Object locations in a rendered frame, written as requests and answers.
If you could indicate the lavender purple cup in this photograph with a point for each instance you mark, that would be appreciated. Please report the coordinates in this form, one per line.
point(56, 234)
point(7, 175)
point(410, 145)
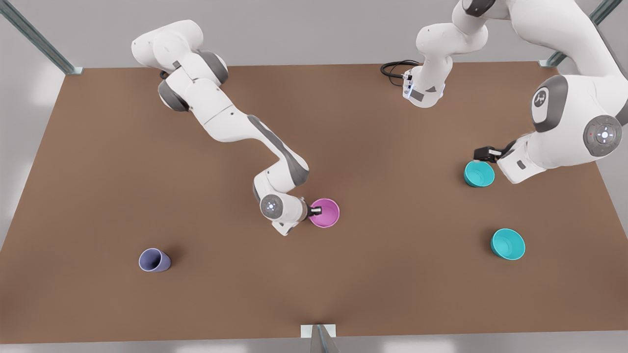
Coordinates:
point(154, 260)

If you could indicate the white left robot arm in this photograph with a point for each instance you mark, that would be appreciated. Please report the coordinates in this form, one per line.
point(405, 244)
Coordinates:
point(569, 117)

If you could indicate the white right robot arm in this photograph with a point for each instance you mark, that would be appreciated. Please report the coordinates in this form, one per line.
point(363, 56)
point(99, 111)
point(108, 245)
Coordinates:
point(216, 110)

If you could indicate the teal blue bowl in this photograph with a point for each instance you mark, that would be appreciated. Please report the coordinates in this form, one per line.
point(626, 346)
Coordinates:
point(478, 174)
point(508, 243)

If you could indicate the silver frame post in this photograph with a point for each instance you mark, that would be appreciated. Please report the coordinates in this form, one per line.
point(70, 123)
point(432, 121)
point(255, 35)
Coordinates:
point(576, 37)
point(39, 39)
point(321, 338)

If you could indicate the pink bowl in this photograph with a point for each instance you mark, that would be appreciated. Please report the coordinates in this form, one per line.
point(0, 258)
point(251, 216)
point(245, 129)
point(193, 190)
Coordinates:
point(325, 214)

